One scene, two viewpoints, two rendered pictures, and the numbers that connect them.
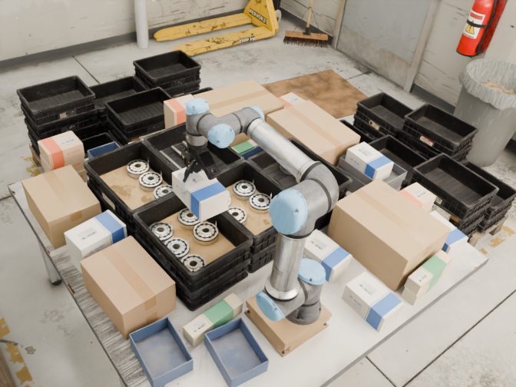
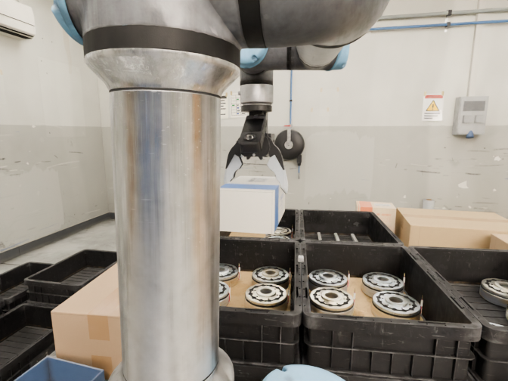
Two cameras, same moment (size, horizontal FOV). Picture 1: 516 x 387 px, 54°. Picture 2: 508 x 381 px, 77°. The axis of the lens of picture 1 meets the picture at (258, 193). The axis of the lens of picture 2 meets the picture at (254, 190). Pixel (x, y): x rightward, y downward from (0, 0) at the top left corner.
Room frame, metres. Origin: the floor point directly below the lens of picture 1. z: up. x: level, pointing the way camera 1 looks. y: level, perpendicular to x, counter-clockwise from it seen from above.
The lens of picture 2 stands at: (0.96, -0.37, 1.25)
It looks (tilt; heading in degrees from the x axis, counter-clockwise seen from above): 10 degrees down; 54
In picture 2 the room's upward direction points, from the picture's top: straight up
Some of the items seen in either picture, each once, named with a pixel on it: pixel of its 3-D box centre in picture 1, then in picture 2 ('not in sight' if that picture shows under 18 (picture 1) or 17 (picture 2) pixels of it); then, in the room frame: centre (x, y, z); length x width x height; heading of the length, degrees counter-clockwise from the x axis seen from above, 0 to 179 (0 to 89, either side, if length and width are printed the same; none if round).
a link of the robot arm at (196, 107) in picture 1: (197, 117); (256, 60); (1.40, 0.23, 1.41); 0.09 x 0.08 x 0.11; 46
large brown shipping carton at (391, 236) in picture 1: (385, 232); not in sight; (1.59, -0.58, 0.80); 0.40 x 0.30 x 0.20; 45
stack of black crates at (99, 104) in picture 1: (118, 112); not in sight; (2.97, 1.05, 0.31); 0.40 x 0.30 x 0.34; 132
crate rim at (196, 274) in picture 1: (192, 228); (238, 270); (1.36, 0.24, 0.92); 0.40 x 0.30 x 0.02; 46
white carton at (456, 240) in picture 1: (439, 235); not in sight; (1.66, -0.85, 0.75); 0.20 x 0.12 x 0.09; 38
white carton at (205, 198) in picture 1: (200, 191); (255, 201); (1.39, 0.22, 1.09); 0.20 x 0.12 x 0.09; 42
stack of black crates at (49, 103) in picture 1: (61, 121); not in sight; (2.70, 1.35, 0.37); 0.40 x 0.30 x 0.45; 132
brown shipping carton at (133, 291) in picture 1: (128, 285); (133, 311); (1.15, 0.44, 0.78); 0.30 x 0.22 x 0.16; 47
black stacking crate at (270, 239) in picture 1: (249, 206); (364, 297); (1.57, 0.03, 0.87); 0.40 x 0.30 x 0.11; 46
